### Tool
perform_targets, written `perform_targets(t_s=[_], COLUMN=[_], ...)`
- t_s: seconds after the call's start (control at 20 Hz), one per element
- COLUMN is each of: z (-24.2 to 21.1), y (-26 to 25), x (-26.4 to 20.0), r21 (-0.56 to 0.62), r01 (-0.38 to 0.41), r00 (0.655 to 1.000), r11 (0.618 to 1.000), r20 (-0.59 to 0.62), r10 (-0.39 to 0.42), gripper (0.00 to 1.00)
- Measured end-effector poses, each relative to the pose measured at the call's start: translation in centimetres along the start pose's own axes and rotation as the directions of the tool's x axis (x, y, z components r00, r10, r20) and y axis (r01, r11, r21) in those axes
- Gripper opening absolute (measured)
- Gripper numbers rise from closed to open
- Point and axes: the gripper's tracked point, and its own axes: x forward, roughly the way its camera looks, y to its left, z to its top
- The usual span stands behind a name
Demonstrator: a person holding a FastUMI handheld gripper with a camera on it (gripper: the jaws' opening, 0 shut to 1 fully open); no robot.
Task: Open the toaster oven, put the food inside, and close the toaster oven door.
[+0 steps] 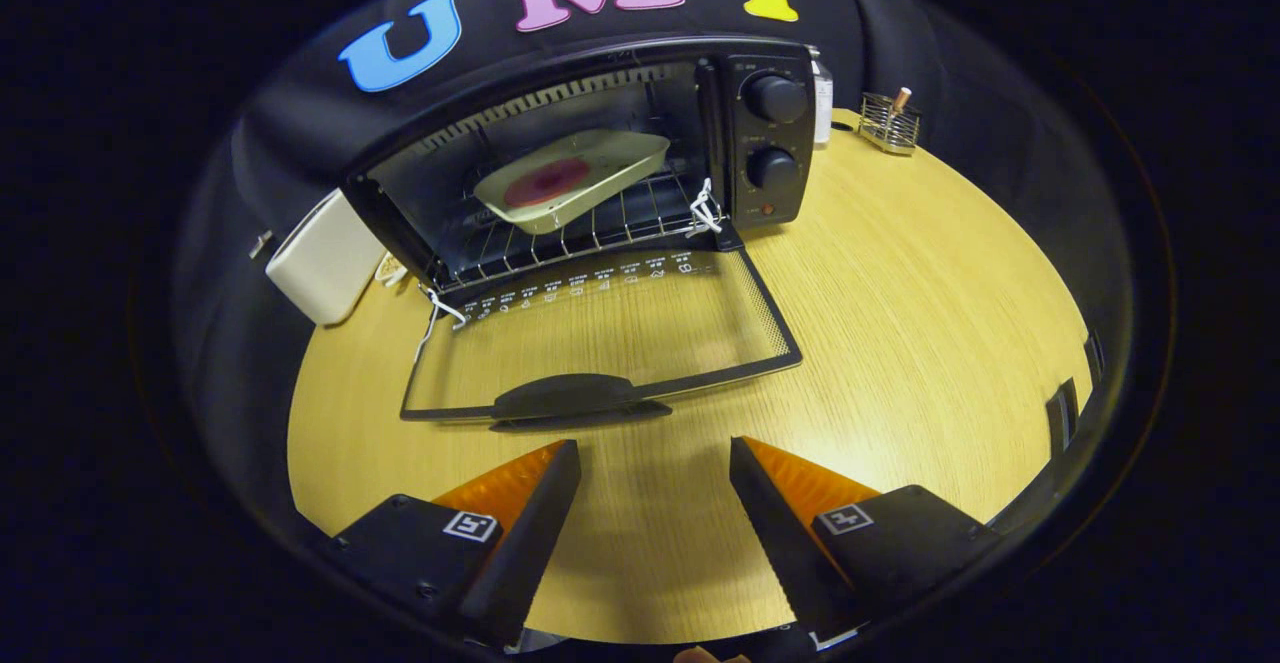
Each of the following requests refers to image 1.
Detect pink round food slice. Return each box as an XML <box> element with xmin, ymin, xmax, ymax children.
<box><xmin>503</xmin><ymin>157</ymin><xmax>593</xmax><ymax>210</ymax></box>

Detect metal wire holder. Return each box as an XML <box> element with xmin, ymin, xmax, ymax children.
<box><xmin>858</xmin><ymin>91</ymin><xmax>923</xmax><ymax>156</ymax></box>

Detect black toaster oven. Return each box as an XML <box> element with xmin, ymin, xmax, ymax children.
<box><xmin>340</xmin><ymin>35</ymin><xmax>816</xmax><ymax>434</ymax></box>

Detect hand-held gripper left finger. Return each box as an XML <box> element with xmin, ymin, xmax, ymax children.
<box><xmin>330</xmin><ymin>439</ymin><xmax>583</xmax><ymax>649</ymax></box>

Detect cream square plate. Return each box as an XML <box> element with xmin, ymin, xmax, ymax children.
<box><xmin>473</xmin><ymin>128</ymin><xmax>672</xmax><ymax>236</ymax></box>

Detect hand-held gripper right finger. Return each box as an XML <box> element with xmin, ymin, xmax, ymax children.
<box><xmin>729</xmin><ymin>436</ymin><xmax>1004</xmax><ymax>644</ymax></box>

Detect white bread toaster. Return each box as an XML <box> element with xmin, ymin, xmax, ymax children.
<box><xmin>265</xmin><ymin>188</ymin><xmax>389</xmax><ymax>327</ymax></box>

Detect clear glass bottle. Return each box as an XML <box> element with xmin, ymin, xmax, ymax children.
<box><xmin>808</xmin><ymin>45</ymin><xmax>835</xmax><ymax>151</ymax></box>

